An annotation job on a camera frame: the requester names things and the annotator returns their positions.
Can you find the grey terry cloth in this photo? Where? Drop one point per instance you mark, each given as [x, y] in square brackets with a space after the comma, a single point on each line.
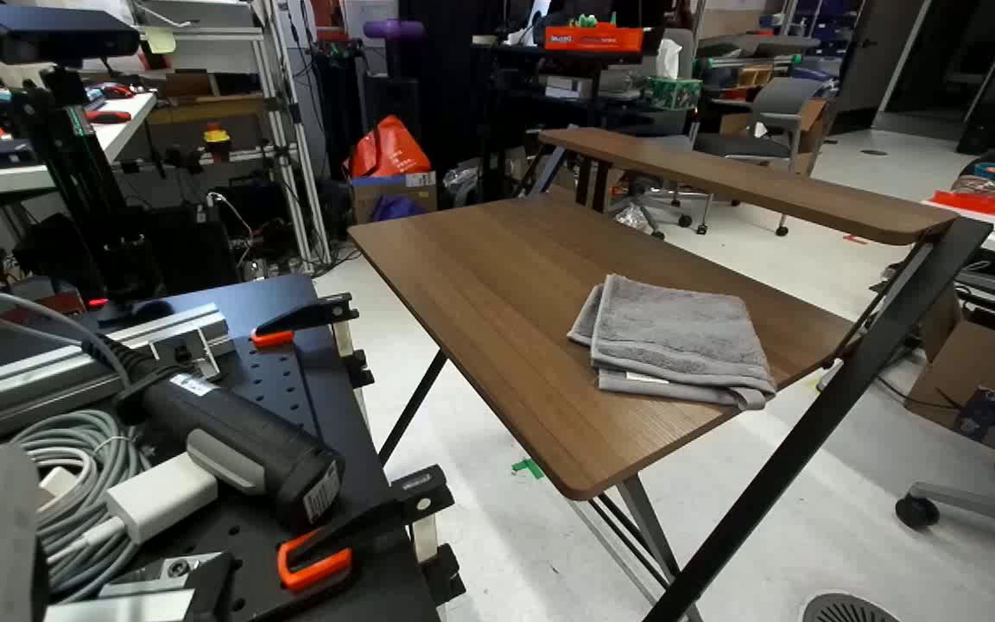
[670, 334]

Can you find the green tape piece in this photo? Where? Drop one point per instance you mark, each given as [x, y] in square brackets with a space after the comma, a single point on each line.
[525, 467]

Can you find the orange plastic bag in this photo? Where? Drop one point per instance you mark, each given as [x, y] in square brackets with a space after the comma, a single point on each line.
[387, 149]

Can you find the small orange black bar clamp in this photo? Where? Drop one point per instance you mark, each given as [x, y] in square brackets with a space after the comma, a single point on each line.
[302, 316]

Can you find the black perforated mounting table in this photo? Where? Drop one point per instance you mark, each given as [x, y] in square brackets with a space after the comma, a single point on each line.
[293, 390]

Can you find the white metal shelving rack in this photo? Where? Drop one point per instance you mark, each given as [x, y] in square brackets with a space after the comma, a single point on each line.
[293, 140]

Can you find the green packaged box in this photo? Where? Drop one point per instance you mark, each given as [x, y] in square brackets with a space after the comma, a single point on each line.
[670, 89]

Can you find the black cylindrical handheld device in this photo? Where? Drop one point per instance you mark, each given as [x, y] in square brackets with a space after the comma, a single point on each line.
[243, 444]

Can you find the orange storage box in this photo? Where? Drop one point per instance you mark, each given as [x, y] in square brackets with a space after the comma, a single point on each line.
[587, 38]

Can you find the purple rolled item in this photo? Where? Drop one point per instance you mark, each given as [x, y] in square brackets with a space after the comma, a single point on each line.
[396, 30]

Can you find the large orange black bar clamp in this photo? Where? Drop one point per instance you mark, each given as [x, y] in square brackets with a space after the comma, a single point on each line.
[325, 563]

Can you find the grey office chair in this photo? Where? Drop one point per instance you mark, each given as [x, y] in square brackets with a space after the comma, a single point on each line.
[780, 108]

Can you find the white power adapter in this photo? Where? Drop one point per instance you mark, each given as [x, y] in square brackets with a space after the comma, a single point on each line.
[157, 494]

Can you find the white cluttered work table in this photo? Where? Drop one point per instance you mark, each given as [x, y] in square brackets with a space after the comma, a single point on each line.
[122, 124]

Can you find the round floor vent grille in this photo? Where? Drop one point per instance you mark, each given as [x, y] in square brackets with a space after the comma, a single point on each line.
[848, 609]

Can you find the large brown cardboard box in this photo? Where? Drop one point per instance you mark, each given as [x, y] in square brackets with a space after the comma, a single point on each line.
[957, 367]

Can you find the red flat item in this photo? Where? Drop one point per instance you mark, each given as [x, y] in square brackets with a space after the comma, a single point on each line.
[970, 201]

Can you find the black camera tripod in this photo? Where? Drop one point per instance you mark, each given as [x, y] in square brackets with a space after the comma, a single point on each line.
[78, 173]

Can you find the silver aluminium extrusion rail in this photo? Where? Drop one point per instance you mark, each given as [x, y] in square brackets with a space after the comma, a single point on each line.
[59, 380]

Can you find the black camera box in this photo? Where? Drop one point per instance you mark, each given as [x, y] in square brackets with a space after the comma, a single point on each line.
[35, 31]

